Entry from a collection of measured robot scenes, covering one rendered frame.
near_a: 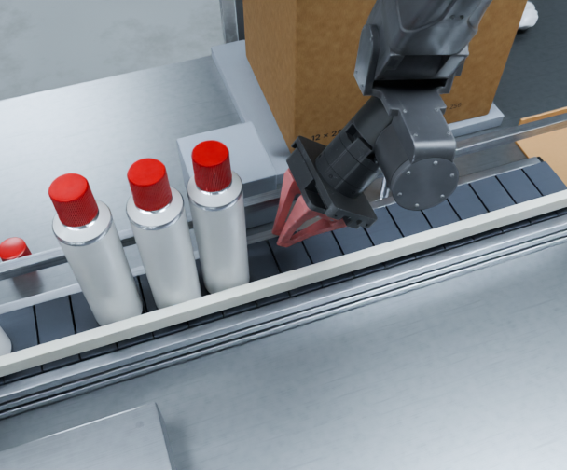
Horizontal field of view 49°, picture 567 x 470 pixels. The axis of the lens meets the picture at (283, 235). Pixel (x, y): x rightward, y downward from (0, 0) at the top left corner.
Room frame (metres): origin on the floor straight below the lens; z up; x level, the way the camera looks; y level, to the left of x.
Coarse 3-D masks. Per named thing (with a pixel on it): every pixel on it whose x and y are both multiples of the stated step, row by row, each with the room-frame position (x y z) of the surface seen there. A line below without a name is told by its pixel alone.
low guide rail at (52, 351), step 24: (480, 216) 0.45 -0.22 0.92; (504, 216) 0.45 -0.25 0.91; (528, 216) 0.46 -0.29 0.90; (408, 240) 0.41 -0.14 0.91; (432, 240) 0.42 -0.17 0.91; (336, 264) 0.38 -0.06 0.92; (360, 264) 0.39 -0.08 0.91; (240, 288) 0.35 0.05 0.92; (264, 288) 0.35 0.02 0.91; (288, 288) 0.36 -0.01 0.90; (168, 312) 0.32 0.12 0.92; (192, 312) 0.32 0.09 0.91; (72, 336) 0.29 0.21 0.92; (96, 336) 0.29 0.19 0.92; (120, 336) 0.30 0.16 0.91; (0, 360) 0.27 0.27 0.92; (24, 360) 0.27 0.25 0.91; (48, 360) 0.28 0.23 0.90
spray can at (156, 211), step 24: (144, 168) 0.36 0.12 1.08; (144, 192) 0.34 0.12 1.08; (168, 192) 0.36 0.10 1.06; (144, 216) 0.34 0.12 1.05; (168, 216) 0.34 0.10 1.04; (144, 240) 0.34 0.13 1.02; (168, 240) 0.34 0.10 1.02; (144, 264) 0.34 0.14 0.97; (168, 264) 0.34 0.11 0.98; (192, 264) 0.35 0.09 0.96; (168, 288) 0.33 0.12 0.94; (192, 288) 0.35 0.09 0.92
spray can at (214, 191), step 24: (216, 144) 0.39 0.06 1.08; (216, 168) 0.37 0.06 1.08; (192, 192) 0.37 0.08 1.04; (216, 192) 0.37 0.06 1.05; (240, 192) 0.37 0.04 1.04; (192, 216) 0.37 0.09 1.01; (216, 216) 0.36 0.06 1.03; (240, 216) 0.37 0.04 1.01; (216, 240) 0.36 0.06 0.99; (240, 240) 0.37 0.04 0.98; (216, 264) 0.36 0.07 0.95; (240, 264) 0.36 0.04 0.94; (216, 288) 0.36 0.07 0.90
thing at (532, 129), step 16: (512, 128) 0.54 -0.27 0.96; (528, 128) 0.54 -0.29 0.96; (544, 128) 0.55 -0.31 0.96; (560, 128) 0.55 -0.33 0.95; (464, 144) 0.52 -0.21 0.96; (480, 144) 0.52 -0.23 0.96; (496, 144) 0.52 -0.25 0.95; (272, 192) 0.44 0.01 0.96; (256, 208) 0.43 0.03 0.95; (192, 224) 0.40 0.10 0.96; (128, 240) 0.38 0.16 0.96; (32, 256) 0.36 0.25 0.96; (48, 256) 0.36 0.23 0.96; (64, 256) 0.36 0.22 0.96; (0, 272) 0.34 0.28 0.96; (16, 272) 0.34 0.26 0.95
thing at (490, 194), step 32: (480, 192) 0.51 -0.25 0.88; (512, 192) 0.51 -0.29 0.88; (544, 192) 0.51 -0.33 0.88; (384, 224) 0.46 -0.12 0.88; (416, 224) 0.46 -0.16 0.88; (448, 224) 0.46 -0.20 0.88; (512, 224) 0.46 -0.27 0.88; (256, 256) 0.42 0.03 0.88; (288, 256) 0.42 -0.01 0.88; (320, 256) 0.42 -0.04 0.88; (416, 256) 0.42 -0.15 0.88; (320, 288) 0.37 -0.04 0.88; (0, 320) 0.33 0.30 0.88; (32, 320) 0.33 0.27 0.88; (64, 320) 0.33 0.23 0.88; (192, 320) 0.33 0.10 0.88; (96, 352) 0.29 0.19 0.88; (0, 384) 0.26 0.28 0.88
